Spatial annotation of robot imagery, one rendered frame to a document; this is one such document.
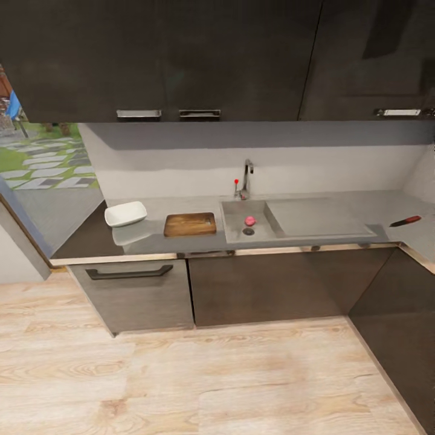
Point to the cutting board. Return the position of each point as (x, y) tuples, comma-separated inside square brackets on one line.
[(189, 224)]

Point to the cabinet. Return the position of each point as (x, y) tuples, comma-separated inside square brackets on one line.
[(372, 60), (136, 61)]

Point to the dishwasher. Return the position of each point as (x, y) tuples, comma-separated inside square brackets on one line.
[(141, 294)]

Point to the fixed window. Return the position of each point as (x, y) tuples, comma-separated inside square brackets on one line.
[(47, 182)]

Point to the drop in sink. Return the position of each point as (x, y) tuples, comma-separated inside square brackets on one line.
[(287, 218)]

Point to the bowl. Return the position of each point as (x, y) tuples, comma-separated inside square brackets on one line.
[(125, 214)]

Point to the vidalia onion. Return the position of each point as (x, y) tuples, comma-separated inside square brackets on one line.
[(250, 220)]

